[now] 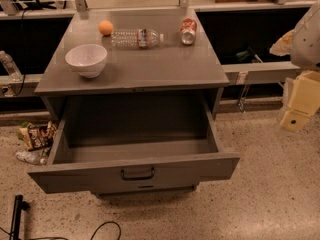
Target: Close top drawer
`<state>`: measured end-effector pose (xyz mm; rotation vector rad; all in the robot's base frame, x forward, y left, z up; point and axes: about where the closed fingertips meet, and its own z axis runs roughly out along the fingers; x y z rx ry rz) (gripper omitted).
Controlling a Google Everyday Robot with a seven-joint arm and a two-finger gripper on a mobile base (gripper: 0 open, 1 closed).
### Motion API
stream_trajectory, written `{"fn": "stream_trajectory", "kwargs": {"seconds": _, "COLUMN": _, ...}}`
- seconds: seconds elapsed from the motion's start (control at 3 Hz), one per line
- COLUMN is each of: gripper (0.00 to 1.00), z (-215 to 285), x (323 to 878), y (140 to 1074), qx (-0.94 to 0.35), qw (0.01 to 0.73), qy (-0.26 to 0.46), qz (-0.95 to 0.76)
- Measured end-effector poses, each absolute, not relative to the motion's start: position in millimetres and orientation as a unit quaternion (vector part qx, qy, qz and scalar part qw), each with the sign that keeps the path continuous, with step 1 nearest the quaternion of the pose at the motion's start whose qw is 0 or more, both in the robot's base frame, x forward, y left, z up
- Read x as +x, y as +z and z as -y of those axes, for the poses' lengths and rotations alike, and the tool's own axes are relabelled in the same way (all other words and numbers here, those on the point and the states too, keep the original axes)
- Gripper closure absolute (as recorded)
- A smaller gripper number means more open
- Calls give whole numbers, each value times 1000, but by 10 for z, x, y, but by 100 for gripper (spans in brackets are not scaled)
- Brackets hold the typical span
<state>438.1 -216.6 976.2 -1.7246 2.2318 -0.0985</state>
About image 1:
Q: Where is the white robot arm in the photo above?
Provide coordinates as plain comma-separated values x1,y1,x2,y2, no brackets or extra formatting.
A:
269,1,320,132

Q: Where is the black cable on floor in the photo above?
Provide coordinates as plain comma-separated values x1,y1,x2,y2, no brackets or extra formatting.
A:
0,220,122,240

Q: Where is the grey metal bench rail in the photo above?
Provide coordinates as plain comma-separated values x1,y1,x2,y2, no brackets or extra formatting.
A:
222,61,301,85

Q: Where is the red soda can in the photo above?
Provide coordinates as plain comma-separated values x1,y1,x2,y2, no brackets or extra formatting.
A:
180,18,197,45

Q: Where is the crumpled plastic bottle on floor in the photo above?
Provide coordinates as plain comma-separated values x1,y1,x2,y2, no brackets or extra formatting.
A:
15,150,48,165

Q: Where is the white ceramic bowl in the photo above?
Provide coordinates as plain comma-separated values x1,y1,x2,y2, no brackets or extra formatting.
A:
65,44,107,78

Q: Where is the black stand on floor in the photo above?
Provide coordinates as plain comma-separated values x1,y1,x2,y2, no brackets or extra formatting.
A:
9,195,30,240

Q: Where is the grey metal drawer cabinet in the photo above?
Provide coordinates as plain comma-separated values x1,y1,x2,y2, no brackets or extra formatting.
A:
34,7,231,198

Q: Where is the green black object under bench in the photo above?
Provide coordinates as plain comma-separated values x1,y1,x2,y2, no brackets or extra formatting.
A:
235,46,262,63

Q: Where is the snack chip bag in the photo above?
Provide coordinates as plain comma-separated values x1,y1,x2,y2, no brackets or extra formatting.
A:
18,121,57,151

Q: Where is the orange fruit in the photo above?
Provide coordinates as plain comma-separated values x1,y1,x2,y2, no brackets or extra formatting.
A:
98,20,114,36

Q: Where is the plastic bottle at left edge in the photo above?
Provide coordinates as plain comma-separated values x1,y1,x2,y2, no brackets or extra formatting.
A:
0,51,22,82

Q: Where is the grey top drawer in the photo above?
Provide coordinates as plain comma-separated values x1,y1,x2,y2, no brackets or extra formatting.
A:
29,94,239,195

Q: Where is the clear plastic water bottle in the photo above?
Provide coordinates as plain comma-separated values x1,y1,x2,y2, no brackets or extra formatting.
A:
111,28,164,49

